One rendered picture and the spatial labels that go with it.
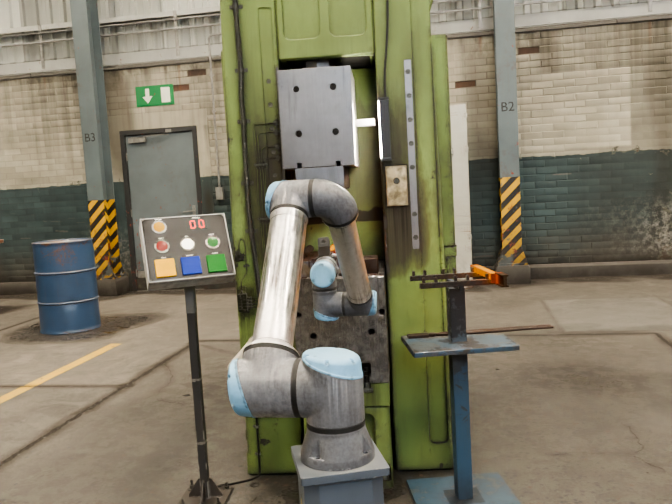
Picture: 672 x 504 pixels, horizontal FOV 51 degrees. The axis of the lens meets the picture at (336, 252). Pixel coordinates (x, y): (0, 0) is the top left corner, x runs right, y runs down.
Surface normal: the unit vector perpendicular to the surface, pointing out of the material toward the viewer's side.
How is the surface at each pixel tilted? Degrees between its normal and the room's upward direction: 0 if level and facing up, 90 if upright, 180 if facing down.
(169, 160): 90
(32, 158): 90
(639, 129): 91
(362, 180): 90
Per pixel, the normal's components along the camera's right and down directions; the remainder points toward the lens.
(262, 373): -0.17, -0.55
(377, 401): -0.07, 0.10
